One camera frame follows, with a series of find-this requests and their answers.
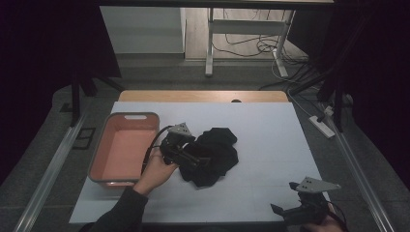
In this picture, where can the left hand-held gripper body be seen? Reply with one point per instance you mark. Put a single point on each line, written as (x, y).
(174, 143)

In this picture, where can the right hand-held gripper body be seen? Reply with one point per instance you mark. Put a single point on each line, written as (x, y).
(311, 206)

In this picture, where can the black cloth garment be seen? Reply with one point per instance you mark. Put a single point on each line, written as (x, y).
(216, 154)

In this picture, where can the pink basket with grey rim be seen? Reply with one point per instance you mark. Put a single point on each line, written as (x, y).
(124, 151)

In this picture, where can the person's right hand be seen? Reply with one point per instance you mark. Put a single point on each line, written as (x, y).
(322, 227)

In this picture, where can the person's left hand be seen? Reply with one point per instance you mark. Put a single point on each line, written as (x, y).
(156, 174)

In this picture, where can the white table cover board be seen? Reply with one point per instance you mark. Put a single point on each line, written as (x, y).
(264, 145)

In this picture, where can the black table grommet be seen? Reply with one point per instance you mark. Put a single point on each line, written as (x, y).
(236, 101)

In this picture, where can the white power strip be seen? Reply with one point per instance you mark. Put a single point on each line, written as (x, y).
(321, 126)

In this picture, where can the black metal stand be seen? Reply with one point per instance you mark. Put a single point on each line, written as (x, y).
(75, 100)
(337, 106)

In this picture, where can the white cabinet panel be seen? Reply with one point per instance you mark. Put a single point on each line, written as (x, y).
(141, 29)

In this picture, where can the black curtain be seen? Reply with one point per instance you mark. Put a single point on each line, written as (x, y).
(370, 64)
(42, 64)

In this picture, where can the aluminium rail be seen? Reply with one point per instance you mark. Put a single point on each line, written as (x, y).
(48, 175)
(361, 175)

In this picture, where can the black floor frame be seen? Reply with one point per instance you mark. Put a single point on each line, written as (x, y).
(84, 138)

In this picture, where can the white desk frame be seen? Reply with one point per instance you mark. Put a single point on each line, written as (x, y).
(248, 26)

